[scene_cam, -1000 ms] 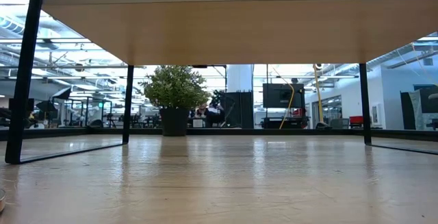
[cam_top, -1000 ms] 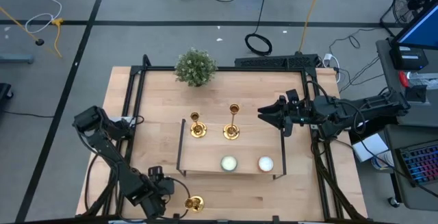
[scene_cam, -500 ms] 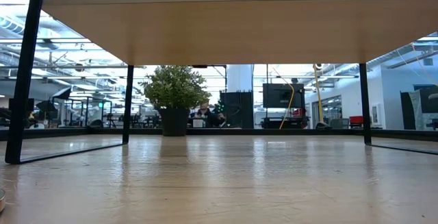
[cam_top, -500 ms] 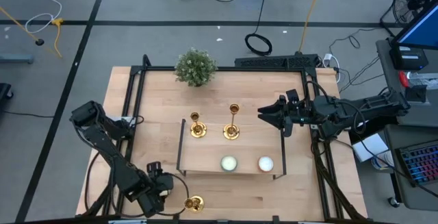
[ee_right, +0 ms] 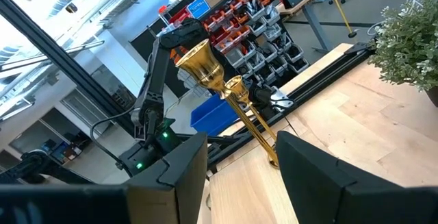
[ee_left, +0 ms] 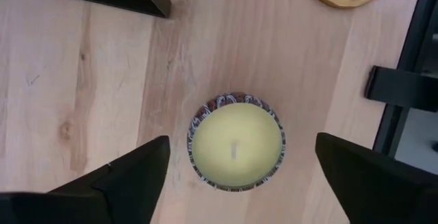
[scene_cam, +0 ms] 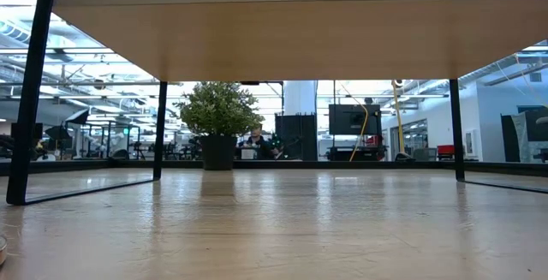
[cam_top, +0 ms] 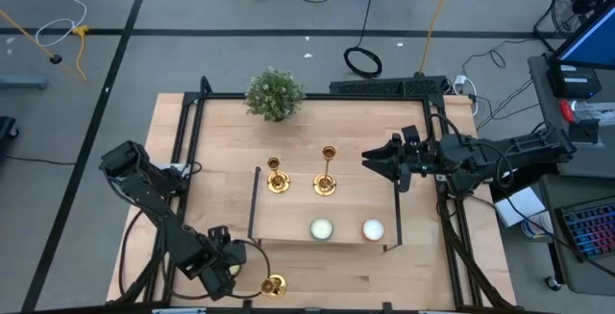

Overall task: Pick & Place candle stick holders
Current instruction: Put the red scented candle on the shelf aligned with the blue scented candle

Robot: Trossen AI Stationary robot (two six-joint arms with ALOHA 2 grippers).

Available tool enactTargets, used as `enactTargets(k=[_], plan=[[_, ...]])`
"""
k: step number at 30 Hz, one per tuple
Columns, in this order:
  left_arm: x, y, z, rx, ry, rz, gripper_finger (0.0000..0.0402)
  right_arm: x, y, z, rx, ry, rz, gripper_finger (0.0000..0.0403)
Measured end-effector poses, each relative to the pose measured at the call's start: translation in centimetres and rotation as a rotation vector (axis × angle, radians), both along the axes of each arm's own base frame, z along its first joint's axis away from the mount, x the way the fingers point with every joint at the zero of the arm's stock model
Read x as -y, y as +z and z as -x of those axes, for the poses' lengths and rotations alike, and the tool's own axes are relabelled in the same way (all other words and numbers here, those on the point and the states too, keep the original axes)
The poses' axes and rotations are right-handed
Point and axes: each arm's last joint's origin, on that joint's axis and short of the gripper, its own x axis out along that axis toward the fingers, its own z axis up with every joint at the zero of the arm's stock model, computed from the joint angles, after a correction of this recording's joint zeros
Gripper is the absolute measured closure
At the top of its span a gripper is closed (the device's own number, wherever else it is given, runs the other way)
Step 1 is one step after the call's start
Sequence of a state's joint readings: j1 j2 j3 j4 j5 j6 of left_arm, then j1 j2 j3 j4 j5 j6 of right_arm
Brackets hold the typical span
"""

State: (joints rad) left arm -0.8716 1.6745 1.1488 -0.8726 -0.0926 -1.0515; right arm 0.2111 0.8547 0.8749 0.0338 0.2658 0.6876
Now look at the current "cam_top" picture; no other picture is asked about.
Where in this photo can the grey desk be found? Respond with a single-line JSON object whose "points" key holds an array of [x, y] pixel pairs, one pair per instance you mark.
{"points": [[538, 98]]}

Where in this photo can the short gold candlestick holder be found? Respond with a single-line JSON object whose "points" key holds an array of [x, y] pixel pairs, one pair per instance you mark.
{"points": [[277, 286]]}

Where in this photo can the medium gold candlestick holder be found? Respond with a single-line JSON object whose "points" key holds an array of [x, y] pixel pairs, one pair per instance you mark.
{"points": [[278, 183]]}

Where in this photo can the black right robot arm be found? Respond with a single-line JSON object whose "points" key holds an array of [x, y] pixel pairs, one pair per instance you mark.
{"points": [[519, 153]]}

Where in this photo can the black perforated power box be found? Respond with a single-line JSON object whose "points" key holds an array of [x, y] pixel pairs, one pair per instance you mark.
{"points": [[384, 86]]}

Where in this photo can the pale green candle teal tin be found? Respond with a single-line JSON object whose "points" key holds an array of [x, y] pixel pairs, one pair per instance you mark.
{"points": [[321, 228]]}

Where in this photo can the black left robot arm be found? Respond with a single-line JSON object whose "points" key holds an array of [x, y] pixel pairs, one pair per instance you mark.
{"points": [[144, 194]]}

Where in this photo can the black aluminium table frame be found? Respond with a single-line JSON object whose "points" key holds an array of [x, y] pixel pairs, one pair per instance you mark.
{"points": [[312, 96]]}

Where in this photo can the white candle patterned tin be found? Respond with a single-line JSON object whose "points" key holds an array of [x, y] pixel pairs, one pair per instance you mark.
{"points": [[373, 229]]}

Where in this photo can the grey metal cart base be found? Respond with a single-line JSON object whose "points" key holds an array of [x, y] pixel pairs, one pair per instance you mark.
{"points": [[21, 82]]}

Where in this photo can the black desktop holder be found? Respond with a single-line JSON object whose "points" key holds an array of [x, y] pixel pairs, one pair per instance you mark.
{"points": [[587, 130]]}

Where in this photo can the small black floor puck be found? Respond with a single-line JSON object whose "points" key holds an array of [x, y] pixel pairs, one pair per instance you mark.
{"points": [[56, 58]]}

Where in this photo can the wooden riser shelf black legs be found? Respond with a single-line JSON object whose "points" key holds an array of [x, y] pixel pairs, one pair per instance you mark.
{"points": [[298, 213]]}

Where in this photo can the black label printer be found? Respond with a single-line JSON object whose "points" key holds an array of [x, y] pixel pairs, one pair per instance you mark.
{"points": [[572, 86]]}

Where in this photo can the grey rolling cart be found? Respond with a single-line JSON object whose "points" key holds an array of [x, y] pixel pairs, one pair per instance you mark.
{"points": [[591, 278]]}

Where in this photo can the black caster wheel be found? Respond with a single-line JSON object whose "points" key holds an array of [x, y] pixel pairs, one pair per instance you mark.
{"points": [[552, 283]]}

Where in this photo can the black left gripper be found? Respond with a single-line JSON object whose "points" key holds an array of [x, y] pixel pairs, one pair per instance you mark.
{"points": [[226, 266]]}

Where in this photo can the computer monitor blue screen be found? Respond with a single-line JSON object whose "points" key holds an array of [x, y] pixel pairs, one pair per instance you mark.
{"points": [[596, 40]]}

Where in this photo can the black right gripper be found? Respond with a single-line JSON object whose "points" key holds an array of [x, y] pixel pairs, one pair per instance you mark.
{"points": [[423, 158]]}

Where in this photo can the white cardboard box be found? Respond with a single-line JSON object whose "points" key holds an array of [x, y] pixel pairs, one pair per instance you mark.
{"points": [[521, 208]]}

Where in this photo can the white power adapter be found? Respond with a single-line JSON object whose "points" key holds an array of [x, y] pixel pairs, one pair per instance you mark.
{"points": [[460, 81]]}

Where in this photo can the tall gold candlestick holder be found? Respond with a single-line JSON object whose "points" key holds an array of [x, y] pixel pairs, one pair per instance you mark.
{"points": [[325, 185]]}

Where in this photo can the potted green plant black pot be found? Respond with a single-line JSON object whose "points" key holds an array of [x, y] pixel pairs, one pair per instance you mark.
{"points": [[275, 94]]}

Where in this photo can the yellow candle dark floral tin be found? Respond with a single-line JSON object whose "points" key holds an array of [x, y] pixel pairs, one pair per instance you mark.
{"points": [[235, 270]]}

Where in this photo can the clear plastic bottle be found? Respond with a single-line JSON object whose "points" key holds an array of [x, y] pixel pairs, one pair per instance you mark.
{"points": [[596, 112]]}

